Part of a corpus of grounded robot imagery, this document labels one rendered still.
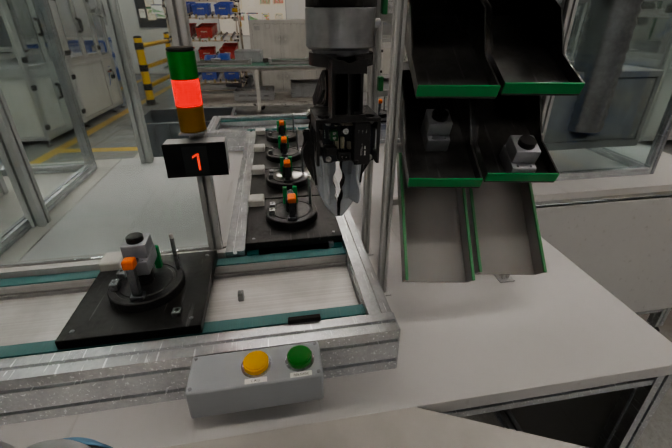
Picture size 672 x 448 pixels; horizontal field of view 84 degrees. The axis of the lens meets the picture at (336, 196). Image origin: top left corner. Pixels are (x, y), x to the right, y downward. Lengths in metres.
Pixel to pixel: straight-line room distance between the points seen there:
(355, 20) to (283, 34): 7.57
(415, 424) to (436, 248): 0.32
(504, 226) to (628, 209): 1.09
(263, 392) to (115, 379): 0.25
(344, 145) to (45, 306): 0.78
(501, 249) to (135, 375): 0.72
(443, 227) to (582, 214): 1.03
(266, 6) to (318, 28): 10.78
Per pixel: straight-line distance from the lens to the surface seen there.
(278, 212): 1.02
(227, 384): 0.66
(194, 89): 0.78
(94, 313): 0.85
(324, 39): 0.41
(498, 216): 0.88
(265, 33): 7.99
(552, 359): 0.91
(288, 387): 0.66
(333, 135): 0.41
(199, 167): 0.81
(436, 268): 0.79
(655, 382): 1.07
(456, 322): 0.91
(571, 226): 1.78
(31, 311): 1.03
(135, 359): 0.75
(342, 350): 0.73
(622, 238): 2.00
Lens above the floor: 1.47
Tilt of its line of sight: 26 degrees down
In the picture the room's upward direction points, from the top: straight up
